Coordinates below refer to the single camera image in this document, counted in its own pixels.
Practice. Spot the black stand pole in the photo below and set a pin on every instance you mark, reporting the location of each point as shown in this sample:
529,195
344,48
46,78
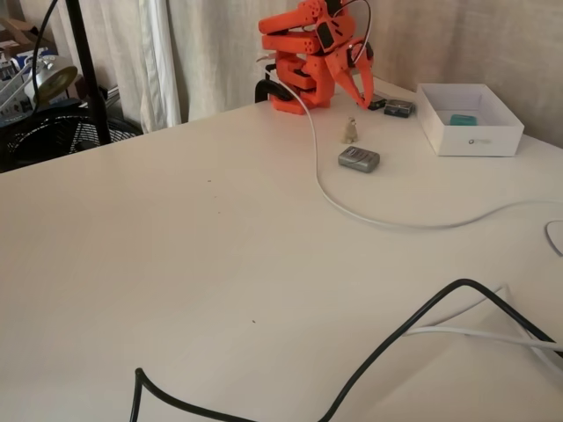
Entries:
90,79

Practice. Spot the black box with grey lid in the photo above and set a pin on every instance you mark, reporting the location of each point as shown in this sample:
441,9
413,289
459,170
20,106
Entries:
399,109

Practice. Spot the black table clamp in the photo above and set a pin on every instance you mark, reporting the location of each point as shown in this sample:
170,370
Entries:
264,88

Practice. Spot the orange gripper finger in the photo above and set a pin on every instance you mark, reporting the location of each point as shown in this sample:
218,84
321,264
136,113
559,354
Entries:
368,81
351,88

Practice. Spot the green cube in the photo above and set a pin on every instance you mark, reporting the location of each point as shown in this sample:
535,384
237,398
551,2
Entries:
464,119

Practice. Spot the white cardboard bin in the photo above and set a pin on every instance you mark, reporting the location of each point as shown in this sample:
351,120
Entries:
475,143

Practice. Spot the beige textured curtain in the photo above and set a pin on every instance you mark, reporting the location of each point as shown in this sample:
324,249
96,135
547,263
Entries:
462,39

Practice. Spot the grey metal tin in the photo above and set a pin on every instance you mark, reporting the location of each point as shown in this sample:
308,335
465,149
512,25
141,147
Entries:
358,159

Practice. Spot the white curtain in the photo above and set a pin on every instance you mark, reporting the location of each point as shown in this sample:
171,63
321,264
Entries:
145,66

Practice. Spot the brown cardboard box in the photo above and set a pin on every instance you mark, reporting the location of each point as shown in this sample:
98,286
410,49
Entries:
17,31

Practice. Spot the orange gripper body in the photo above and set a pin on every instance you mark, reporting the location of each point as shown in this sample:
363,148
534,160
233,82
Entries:
340,69

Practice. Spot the black floor fan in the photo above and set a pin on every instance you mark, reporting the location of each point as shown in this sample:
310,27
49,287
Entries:
66,132

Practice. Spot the silver desk lamp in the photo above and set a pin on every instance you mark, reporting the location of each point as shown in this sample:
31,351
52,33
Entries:
48,74

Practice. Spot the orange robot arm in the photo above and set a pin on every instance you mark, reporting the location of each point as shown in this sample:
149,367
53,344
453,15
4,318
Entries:
288,44

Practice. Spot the cream animal figurine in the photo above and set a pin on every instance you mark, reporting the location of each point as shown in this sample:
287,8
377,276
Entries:
350,130

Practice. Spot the small flat black block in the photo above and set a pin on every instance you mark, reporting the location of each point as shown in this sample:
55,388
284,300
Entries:
377,105

